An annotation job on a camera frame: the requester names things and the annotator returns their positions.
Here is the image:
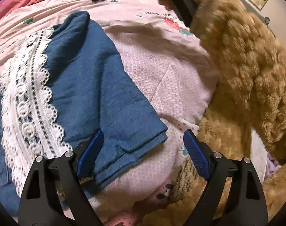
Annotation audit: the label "lavender cloth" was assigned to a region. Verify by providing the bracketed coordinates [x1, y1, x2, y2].
[251, 131, 281, 184]

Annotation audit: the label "person's pink dotted pajama pants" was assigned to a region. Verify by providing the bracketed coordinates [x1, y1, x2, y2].
[103, 181, 178, 226]

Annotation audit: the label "pink strawberry print bed quilt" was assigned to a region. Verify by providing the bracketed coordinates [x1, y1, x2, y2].
[0, 0, 220, 219]

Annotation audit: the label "person's right forearm fluffy sleeve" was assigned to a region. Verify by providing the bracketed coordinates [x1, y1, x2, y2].
[190, 0, 286, 164]

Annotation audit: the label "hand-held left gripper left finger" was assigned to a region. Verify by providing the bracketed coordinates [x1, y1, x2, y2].
[18, 129, 104, 226]

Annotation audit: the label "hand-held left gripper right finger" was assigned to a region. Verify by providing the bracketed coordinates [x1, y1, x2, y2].
[183, 129, 269, 226]

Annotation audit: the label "blue denim pants lace trim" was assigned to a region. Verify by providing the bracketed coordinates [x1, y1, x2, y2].
[0, 11, 168, 217]

